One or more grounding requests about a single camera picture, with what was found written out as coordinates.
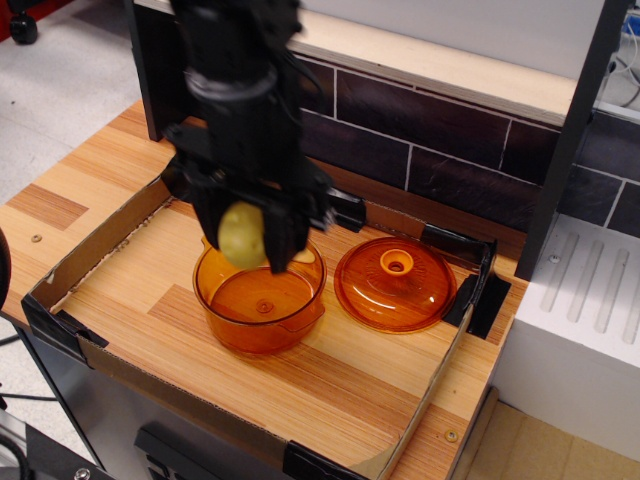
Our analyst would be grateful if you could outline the orange transparent pot lid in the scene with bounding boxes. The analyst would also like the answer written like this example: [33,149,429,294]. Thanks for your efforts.
[334,237,458,334]

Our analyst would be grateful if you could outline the orange transparent plastic pot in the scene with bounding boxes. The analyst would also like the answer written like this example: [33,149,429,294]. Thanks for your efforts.
[192,239,328,355]

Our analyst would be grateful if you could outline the dark tiled backsplash shelf unit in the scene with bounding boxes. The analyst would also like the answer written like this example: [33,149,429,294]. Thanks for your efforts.
[125,1,639,279]

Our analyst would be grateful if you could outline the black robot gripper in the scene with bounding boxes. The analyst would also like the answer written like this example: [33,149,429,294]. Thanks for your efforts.
[164,82,335,274]

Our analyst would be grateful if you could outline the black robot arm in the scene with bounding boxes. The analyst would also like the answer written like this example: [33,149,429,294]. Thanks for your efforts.
[162,1,334,274]

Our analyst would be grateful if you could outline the white toy sink drainboard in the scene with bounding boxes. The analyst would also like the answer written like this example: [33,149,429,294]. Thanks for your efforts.
[493,215,639,460]

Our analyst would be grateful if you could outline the black caster wheel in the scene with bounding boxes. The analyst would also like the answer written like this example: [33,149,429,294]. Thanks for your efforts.
[7,0,39,45]

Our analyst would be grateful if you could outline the yellow toy potato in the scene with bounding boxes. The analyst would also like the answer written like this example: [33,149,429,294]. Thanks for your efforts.
[218,202,266,269]

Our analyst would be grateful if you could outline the cardboard fence with black tape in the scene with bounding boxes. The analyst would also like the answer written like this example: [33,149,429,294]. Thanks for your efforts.
[20,133,513,480]

